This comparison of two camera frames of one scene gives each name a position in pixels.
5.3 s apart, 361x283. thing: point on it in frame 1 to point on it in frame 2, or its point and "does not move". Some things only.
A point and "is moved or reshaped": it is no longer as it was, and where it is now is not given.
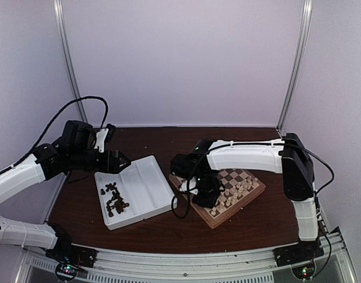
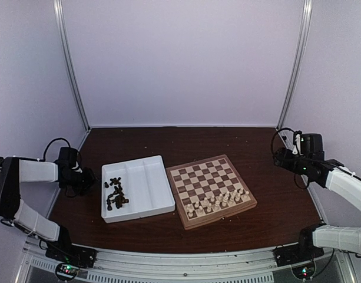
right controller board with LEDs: x=304 y=272 does not move
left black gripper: x=112 y=167 to x=90 y=180
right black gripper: x=209 y=201 to x=282 y=155
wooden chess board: x=240 y=187 is moved or reshaped
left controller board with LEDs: x=66 y=272 does not move
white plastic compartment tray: x=140 y=191 is moved or reshaped
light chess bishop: x=235 y=197 to x=217 y=205
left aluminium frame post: x=59 y=9 does not move
